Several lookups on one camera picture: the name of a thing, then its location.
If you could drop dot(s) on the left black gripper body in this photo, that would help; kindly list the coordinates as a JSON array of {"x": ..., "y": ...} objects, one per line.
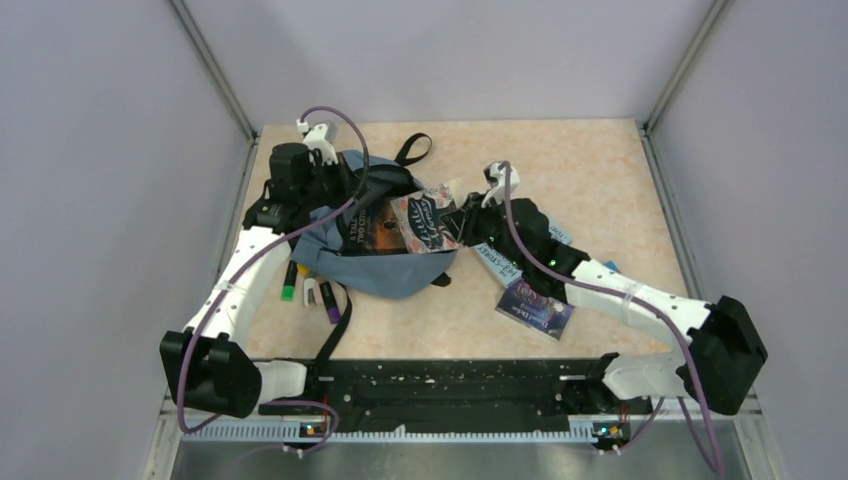
[{"x": 328, "y": 185}]

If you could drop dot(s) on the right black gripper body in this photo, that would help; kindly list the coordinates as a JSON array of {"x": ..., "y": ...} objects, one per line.
[{"x": 485, "y": 226}]

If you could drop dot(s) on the floral Little Women book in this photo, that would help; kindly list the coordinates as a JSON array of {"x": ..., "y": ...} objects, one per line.
[{"x": 419, "y": 216}]

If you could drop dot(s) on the blue grey backpack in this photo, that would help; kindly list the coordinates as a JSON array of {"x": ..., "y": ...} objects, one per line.
[{"x": 393, "y": 277}]

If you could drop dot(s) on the dark orange thick book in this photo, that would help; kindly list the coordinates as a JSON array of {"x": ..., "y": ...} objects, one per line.
[{"x": 374, "y": 230}]

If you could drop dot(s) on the dark purple galaxy book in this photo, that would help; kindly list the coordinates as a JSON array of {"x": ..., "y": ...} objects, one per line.
[{"x": 544, "y": 315}]

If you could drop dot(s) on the light blue treehouse book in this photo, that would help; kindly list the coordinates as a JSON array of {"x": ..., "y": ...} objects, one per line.
[{"x": 505, "y": 272}]

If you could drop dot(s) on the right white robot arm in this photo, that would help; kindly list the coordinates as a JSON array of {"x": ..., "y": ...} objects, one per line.
[{"x": 715, "y": 351}]

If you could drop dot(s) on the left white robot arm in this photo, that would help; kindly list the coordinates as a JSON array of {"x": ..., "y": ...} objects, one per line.
[{"x": 206, "y": 365}]

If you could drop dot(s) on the green black marker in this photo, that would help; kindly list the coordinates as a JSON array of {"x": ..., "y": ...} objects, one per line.
[{"x": 289, "y": 281}]

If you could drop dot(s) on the purple black highlighter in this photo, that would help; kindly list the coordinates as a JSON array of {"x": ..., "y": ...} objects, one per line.
[{"x": 330, "y": 303}]

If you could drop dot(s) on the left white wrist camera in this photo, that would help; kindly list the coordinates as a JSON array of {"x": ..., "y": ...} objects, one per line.
[{"x": 320, "y": 137}]

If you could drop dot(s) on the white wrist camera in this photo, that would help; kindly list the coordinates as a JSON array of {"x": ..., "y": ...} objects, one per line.
[
  {"x": 320, "y": 137},
  {"x": 501, "y": 177}
]

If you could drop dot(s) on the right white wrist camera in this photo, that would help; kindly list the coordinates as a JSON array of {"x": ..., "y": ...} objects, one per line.
[{"x": 501, "y": 177}]

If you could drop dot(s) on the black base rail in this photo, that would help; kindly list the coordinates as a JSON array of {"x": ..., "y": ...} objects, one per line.
[{"x": 455, "y": 396}]

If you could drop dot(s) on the left aluminium frame post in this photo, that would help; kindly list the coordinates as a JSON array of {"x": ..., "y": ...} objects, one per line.
[{"x": 212, "y": 68}]

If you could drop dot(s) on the aluminium frame post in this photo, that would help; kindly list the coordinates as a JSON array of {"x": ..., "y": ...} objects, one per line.
[
  {"x": 212, "y": 68},
  {"x": 715, "y": 14}
]

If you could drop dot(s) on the right aluminium frame post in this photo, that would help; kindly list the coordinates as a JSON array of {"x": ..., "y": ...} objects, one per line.
[{"x": 715, "y": 14}]

